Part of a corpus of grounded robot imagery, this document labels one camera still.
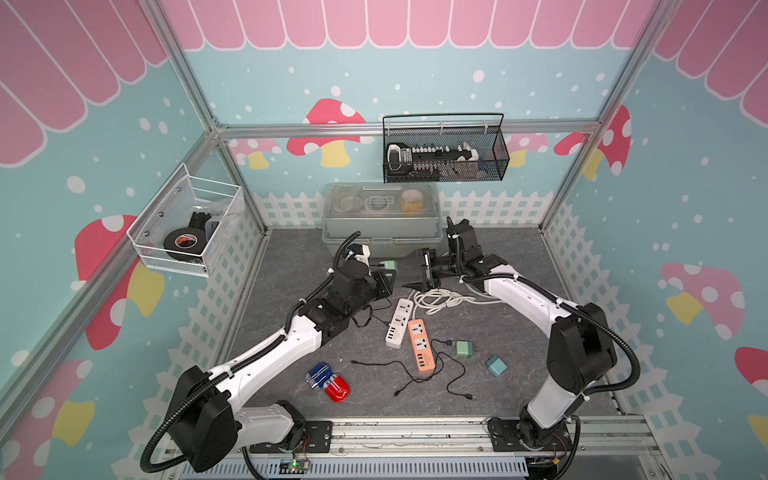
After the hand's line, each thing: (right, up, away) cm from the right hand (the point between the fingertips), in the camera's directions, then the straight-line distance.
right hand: (399, 266), depth 79 cm
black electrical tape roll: (-51, +6, -9) cm, 52 cm away
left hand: (-1, -3, -1) cm, 4 cm away
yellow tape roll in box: (+5, +22, +26) cm, 34 cm away
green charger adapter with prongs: (+19, -25, +8) cm, 32 cm away
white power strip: (0, -18, +13) cm, 22 cm away
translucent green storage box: (-1, +14, +16) cm, 21 cm away
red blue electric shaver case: (-21, -30, +2) cm, 37 cm away
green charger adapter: (-2, 0, -2) cm, 3 cm away
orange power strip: (+7, -24, +8) cm, 26 cm away
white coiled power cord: (+12, -12, +19) cm, 25 cm away
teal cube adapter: (+27, -28, +4) cm, 40 cm away
